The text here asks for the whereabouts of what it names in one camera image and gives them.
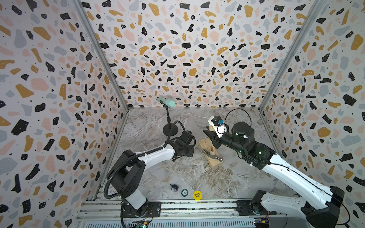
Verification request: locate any wooden handle claw hammer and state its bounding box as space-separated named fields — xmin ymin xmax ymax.
xmin=202 ymin=123 xmax=223 ymax=163

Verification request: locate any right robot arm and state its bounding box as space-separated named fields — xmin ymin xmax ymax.
xmin=204 ymin=116 xmax=344 ymax=228

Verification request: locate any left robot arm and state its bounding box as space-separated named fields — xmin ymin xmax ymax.
xmin=103 ymin=131 xmax=196 ymax=217

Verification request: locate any wooden block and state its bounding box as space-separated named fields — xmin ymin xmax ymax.
xmin=198 ymin=138 xmax=223 ymax=168

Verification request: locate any small dark clip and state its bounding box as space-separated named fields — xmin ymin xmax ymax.
xmin=170 ymin=184 xmax=179 ymax=192

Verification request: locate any yellow round sticker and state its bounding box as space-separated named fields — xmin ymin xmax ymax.
xmin=193 ymin=191 xmax=202 ymax=201

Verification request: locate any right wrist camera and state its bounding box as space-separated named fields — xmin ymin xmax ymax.
xmin=208 ymin=116 xmax=228 ymax=138

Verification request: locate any green ring sticker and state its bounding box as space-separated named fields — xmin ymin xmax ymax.
xmin=181 ymin=189 xmax=189 ymax=197

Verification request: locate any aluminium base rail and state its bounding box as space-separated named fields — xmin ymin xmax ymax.
xmin=75 ymin=199 xmax=320 ymax=228

